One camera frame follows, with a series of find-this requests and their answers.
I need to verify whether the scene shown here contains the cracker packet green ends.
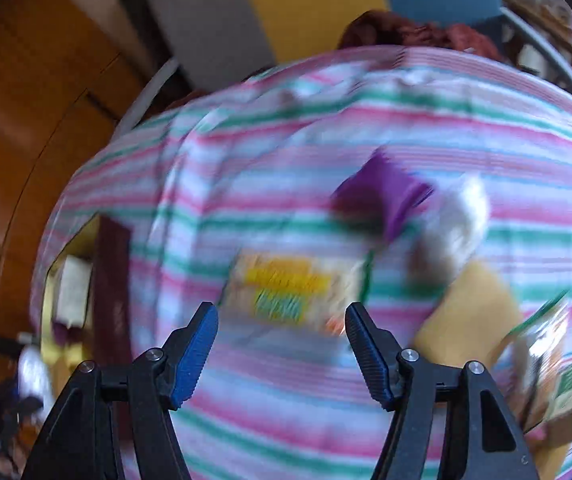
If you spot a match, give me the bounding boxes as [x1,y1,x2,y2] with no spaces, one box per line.
[492,292,569,432]

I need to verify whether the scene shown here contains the yellow sponge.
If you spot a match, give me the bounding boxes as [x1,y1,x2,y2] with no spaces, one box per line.
[412,260,522,368]

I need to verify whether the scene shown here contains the small green white box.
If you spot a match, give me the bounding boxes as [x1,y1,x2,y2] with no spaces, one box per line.
[545,363,572,448]

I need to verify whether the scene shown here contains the white plastic ball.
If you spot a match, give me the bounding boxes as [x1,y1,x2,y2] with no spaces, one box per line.
[408,174,491,286]

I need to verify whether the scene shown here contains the yellow green biscuit packet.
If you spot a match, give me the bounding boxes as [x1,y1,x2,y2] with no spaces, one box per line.
[219,252,373,336]

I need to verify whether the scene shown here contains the purple snack packet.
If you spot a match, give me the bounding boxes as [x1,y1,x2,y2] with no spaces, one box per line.
[332,148,435,244]

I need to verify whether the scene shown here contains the gold tin box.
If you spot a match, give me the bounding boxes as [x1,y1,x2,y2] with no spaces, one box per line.
[40,214,133,391]

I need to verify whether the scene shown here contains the striped bed sheet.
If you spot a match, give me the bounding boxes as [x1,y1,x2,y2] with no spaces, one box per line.
[29,44,572,480]

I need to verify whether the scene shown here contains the wooden wardrobe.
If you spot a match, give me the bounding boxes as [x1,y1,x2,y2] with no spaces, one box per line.
[0,0,147,391]

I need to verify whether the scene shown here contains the dark red cloth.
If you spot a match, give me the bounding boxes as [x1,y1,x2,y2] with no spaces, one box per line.
[337,10,503,61]

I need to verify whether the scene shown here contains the grey yellow blue chair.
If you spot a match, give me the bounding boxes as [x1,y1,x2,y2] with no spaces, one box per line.
[116,0,572,133]

